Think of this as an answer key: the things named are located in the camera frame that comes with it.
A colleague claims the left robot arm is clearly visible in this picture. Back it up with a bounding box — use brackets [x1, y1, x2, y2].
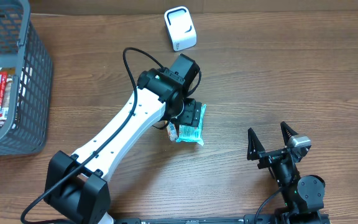
[44, 54, 201, 224]

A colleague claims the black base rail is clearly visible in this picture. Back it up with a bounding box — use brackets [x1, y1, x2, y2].
[113, 214, 331, 224]

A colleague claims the white barcode scanner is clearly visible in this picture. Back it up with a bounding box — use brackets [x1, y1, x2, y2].
[164, 6, 197, 52]

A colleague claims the grey plastic mesh basket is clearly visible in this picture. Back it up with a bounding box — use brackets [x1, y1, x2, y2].
[0, 1, 53, 156]

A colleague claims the teal snack packet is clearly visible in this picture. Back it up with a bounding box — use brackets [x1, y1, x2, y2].
[176, 104, 206, 146]

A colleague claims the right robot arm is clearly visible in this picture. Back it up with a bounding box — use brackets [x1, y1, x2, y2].
[244, 121, 330, 224]

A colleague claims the orange small carton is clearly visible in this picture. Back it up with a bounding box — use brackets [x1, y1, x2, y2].
[167, 123, 178, 141]

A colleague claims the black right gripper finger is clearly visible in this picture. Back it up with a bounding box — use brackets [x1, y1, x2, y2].
[280, 121, 298, 145]
[247, 128, 265, 161]

